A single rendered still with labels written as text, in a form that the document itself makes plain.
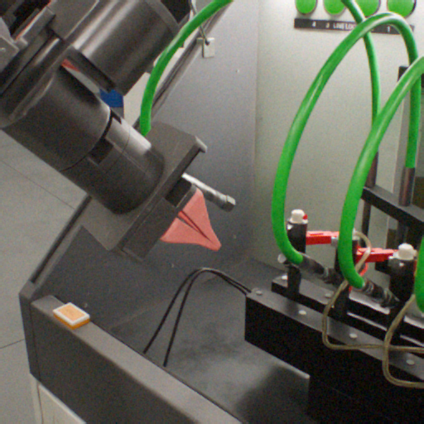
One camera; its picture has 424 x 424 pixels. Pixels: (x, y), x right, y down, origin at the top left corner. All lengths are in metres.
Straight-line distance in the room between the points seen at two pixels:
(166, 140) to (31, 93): 0.11
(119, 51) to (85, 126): 0.05
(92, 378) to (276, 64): 0.66
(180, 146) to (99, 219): 0.08
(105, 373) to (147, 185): 0.44
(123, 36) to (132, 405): 0.53
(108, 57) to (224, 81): 0.73
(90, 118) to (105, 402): 0.54
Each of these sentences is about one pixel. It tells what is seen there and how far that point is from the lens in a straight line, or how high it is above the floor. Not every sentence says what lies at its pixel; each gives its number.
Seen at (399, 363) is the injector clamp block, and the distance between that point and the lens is 0.74.
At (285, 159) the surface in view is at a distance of 0.59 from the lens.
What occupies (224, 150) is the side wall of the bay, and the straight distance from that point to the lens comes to 1.12.
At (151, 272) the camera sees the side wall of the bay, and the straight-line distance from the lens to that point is 1.06.
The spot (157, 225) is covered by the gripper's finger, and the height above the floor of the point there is 1.25.
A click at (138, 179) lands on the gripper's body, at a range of 0.39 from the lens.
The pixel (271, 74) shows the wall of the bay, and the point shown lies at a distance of 1.13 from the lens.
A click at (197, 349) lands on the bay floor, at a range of 0.99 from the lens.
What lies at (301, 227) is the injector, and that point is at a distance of 0.79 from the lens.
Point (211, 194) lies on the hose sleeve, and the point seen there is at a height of 1.13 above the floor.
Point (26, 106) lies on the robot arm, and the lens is 0.37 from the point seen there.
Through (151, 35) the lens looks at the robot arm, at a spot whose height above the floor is 1.38.
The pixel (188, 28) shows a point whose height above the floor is 1.36.
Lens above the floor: 1.41
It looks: 22 degrees down
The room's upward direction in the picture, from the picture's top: straight up
